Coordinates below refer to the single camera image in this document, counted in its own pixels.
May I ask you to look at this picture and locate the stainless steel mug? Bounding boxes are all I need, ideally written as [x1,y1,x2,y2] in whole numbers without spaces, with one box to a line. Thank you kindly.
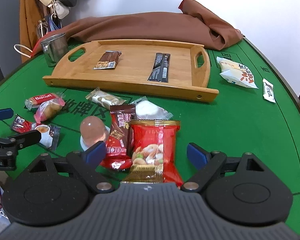
[40,33,69,67]

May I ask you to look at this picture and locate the pink jelly cup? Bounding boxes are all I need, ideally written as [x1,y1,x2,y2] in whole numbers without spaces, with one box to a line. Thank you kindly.
[80,116,110,151]

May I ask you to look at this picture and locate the beige cracker packet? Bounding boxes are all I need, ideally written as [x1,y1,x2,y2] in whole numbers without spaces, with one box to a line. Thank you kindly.
[85,87,126,110]

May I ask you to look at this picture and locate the white red pastry packet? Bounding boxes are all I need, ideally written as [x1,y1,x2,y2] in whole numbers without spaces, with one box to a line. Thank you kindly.
[216,57,258,89]

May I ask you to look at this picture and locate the white small handbag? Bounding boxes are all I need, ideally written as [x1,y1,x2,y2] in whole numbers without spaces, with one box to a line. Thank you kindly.
[48,0,70,20]

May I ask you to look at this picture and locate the black sachet on tray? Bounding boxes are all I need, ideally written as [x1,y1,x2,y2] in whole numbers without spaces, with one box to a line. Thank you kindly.
[148,53,171,83]

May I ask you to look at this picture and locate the brown chocolate bar on tray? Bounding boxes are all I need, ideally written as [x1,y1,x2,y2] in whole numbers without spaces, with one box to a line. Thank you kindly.
[94,50,122,70]

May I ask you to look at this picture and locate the red black coffee sachet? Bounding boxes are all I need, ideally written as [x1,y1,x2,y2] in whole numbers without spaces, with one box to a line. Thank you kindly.
[10,114,62,151]

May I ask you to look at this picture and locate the red nut snack packet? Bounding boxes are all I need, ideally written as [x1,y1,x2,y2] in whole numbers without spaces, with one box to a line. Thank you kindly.
[122,120,183,187]

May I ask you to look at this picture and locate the white translucent candy packet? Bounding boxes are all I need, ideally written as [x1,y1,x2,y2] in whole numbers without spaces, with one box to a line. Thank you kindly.
[130,96,173,120]

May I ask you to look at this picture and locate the wooden serving tray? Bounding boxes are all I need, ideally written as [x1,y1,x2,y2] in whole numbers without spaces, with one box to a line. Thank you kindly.
[43,39,219,102]

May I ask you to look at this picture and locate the small white sachet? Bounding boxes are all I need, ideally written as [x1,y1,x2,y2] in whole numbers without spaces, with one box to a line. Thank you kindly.
[262,79,276,103]

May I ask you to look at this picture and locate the brown cloth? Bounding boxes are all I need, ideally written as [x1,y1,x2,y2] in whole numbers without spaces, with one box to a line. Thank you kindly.
[45,0,243,50]

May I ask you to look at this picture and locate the red brown chocolate bar packet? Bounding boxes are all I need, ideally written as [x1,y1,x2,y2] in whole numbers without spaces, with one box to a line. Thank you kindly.
[101,104,136,170]

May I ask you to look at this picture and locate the blue cords bundle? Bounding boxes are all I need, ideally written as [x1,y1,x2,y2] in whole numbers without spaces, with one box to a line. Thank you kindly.
[36,13,63,40]

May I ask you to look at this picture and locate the red Biscoff biscuit packet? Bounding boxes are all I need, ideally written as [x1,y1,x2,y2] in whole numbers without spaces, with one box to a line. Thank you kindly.
[25,93,63,110]

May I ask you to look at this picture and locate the pink cake packet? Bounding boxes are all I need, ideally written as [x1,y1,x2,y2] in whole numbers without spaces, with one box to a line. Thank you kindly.
[34,98,65,124]

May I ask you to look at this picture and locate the orange brown hanging coat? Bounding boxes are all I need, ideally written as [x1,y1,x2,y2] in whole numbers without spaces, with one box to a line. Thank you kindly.
[19,0,48,63]

